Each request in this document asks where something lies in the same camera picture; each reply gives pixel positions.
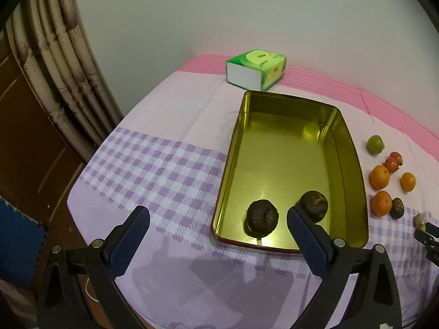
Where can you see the small red tomato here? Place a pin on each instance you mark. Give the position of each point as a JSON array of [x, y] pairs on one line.
[[391, 166]]

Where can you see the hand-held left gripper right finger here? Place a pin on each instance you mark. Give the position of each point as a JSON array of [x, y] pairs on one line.
[[305, 240]]

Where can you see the blue foam mat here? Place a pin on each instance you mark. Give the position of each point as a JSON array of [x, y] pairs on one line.
[[17, 240]]

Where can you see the gold and red tin box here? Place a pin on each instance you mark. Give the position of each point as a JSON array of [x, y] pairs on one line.
[[284, 150]]

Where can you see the beige patterned curtain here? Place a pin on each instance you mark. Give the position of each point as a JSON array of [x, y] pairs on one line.
[[58, 58]]

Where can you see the green tomato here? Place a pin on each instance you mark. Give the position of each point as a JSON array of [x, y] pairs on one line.
[[375, 144]]

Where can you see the brown wooden door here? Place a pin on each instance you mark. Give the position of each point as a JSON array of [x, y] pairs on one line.
[[27, 144]]

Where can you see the green tissue pack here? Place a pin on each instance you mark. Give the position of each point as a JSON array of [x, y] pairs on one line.
[[255, 65]]

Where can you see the orange mandarin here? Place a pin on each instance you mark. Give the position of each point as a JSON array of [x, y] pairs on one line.
[[381, 204], [379, 177], [408, 182]]

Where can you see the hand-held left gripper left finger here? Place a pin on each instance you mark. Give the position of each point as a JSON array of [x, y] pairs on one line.
[[132, 236]]

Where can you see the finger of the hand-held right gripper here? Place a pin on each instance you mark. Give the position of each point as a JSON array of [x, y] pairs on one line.
[[423, 238], [432, 230]]

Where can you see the small beige longan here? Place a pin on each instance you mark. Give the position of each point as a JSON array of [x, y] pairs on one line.
[[418, 219], [420, 227]]

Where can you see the purple checked pink tablecloth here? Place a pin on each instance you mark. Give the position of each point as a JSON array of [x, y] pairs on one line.
[[164, 126]]

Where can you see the dark wrinkled fruit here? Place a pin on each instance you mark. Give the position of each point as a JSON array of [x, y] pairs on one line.
[[315, 203], [261, 214], [398, 208]]

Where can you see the large red tomato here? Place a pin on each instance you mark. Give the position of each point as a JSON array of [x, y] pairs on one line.
[[396, 156]]

